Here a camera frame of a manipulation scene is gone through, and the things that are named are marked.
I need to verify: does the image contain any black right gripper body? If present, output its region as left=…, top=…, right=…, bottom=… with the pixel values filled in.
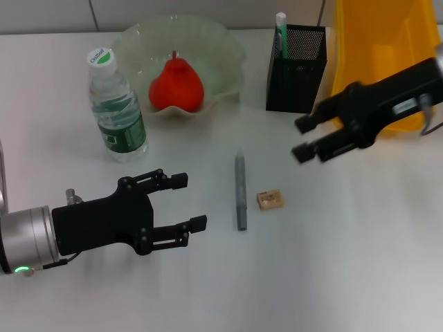
left=333, top=57, right=442, bottom=149

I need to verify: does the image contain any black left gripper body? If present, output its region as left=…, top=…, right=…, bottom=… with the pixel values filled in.
left=51, top=176, right=155, bottom=257

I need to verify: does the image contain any grey glitter pen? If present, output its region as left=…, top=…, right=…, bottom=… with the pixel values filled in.
left=234, top=148, right=248, bottom=232

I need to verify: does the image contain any small tan eraser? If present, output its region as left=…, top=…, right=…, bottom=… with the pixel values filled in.
left=255, top=188, right=285, bottom=211

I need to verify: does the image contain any clear water bottle green label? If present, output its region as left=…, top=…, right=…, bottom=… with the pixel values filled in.
left=86, top=47, right=149, bottom=163

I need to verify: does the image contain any red orange toy fruit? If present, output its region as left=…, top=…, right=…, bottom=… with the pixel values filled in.
left=148, top=50, right=206, bottom=113

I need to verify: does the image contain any black mesh pen holder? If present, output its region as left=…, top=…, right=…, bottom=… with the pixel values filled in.
left=265, top=23, right=328, bottom=114

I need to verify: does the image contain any green glass fruit plate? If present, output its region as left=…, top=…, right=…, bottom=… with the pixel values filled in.
left=112, top=13, right=248, bottom=118

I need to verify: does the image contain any yellow plastic bin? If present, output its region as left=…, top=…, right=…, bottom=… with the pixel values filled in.
left=330, top=0, right=437, bottom=135

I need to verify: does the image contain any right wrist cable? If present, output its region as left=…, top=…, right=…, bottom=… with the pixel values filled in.
left=418, top=93, right=443, bottom=138

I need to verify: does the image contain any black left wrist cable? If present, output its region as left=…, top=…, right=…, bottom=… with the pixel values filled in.
left=24, top=254, right=81, bottom=277

